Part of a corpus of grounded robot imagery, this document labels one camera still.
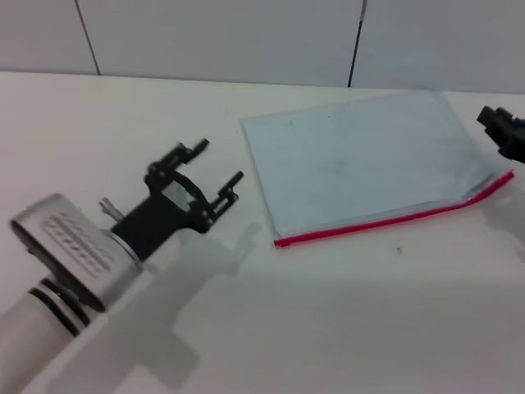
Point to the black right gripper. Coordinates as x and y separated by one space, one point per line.
516 143

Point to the clear document bag red zipper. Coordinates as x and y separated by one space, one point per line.
361 164

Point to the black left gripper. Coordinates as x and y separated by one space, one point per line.
152 225

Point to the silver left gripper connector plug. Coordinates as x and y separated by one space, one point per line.
110 209

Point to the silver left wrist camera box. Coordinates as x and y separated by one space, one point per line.
69 246

